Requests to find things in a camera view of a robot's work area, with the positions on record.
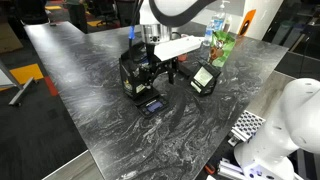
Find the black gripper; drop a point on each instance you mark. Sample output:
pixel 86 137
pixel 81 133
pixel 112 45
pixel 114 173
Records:
pixel 151 66

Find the black coffee packet yellow label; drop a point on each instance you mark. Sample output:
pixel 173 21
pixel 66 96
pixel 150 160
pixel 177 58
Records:
pixel 130 72

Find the black digital kitchen scale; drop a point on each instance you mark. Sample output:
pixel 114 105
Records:
pixel 150 102

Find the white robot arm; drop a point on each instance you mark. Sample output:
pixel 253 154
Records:
pixel 159 17

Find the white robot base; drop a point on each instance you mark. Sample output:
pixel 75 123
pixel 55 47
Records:
pixel 294 123

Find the black coffee packet white label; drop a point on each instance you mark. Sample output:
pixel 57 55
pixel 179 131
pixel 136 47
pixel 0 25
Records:
pixel 204 79

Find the green snack packet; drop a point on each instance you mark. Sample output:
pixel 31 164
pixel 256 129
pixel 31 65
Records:
pixel 220 48

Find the orange drink can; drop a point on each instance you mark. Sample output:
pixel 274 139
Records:
pixel 182 57

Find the small black flat box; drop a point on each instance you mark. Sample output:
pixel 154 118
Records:
pixel 184 70

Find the clear plastic water bottle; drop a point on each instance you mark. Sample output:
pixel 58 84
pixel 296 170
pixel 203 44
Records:
pixel 215 24

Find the clear pump dispenser bottle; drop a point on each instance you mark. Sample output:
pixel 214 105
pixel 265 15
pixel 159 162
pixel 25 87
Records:
pixel 226 17

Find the perforated metal plate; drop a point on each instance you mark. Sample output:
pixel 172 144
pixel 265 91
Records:
pixel 247 125

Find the white orange board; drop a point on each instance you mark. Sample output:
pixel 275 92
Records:
pixel 257 16

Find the grey metal stand leg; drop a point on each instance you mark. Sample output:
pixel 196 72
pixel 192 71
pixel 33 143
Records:
pixel 7 80

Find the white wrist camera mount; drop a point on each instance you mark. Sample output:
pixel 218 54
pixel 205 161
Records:
pixel 173 48

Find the orange handled tool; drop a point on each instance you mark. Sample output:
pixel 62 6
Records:
pixel 210 169

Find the aluminium extrusion rail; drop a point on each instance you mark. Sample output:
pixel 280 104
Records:
pixel 230 171

